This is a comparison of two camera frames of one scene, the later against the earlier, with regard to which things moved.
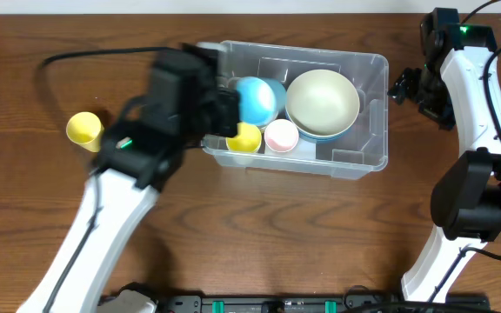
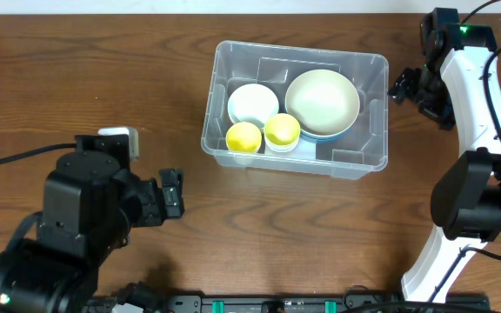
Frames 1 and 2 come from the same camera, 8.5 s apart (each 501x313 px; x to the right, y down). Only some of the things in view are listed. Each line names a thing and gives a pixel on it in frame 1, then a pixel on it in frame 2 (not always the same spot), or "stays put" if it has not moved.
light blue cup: (261, 100) -> (281, 148)
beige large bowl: (322, 104) stays put
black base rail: (353, 302) stays put
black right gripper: (413, 87) stays put
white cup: (243, 157) stays put
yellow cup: (85, 129) -> (282, 129)
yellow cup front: (247, 140) stays put
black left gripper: (226, 112) -> (169, 194)
